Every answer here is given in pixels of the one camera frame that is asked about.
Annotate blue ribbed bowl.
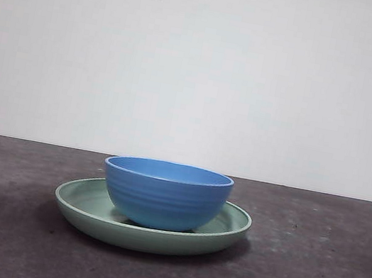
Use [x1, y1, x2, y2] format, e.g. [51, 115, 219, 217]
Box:
[94, 150, 237, 242]

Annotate green round plate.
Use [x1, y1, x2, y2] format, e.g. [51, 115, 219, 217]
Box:
[47, 169, 256, 271]

